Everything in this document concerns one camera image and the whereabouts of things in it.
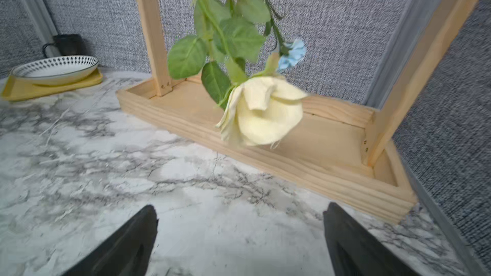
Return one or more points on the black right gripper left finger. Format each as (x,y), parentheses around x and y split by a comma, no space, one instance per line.
(126,252)

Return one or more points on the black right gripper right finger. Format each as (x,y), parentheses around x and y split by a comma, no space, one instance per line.
(354,251)

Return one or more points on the cream white rose stem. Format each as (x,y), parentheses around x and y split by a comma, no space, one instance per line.
(239,53)

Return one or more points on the wooden clothes rack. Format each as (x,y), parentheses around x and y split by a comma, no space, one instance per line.
(339,149)

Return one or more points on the white striped rim bowl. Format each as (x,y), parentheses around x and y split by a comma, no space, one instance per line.
(56,71)

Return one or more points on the yellow tray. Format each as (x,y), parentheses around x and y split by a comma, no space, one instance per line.
(19,90)

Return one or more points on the black mug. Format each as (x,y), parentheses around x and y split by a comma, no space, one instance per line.
(68,45)

